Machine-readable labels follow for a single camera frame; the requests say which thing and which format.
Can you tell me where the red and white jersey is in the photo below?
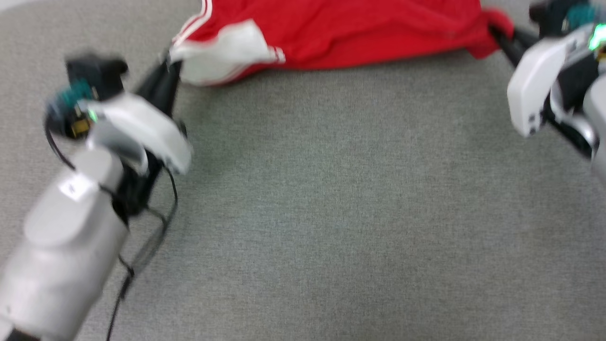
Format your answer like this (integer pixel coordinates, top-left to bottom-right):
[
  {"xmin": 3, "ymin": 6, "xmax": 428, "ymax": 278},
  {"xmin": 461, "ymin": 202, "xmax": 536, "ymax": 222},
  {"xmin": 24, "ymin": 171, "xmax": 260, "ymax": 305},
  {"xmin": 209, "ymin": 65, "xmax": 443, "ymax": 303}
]
[{"xmin": 168, "ymin": 0, "xmax": 515, "ymax": 87}]

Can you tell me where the teal left cable plug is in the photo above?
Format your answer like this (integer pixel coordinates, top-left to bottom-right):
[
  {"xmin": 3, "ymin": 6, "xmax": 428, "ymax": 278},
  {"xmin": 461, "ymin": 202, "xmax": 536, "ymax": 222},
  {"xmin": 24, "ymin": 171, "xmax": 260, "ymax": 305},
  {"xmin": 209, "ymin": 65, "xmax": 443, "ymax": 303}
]
[{"xmin": 56, "ymin": 80, "xmax": 94, "ymax": 108}]

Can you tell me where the teal cable plug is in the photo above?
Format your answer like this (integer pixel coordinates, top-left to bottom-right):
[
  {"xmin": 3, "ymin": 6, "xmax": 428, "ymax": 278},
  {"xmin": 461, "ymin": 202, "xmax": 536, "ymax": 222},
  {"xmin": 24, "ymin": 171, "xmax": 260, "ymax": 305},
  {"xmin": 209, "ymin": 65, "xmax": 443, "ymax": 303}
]
[
  {"xmin": 565, "ymin": 4, "xmax": 598, "ymax": 30},
  {"xmin": 56, "ymin": 80, "xmax": 94, "ymax": 108}
]

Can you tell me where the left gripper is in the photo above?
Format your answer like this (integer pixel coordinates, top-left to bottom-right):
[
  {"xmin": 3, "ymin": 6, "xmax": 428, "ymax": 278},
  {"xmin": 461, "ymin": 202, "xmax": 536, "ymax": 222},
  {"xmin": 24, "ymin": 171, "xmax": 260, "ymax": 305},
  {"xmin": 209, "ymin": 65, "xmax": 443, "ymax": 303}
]
[{"xmin": 45, "ymin": 54, "xmax": 194, "ymax": 175}]

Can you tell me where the teal right cable plug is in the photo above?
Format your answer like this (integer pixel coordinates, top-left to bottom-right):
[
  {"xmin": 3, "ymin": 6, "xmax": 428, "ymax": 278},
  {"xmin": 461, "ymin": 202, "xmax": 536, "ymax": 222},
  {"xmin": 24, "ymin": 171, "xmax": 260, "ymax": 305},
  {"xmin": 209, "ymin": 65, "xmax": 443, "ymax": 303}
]
[{"xmin": 565, "ymin": 4, "xmax": 598, "ymax": 30}]

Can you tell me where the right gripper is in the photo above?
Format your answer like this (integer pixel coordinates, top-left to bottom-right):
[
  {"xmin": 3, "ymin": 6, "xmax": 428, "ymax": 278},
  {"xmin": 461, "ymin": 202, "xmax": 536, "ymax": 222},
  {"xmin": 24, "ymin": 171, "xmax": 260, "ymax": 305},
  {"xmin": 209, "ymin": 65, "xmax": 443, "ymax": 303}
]
[{"xmin": 489, "ymin": 0, "xmax": 606, "ymax": 138}]

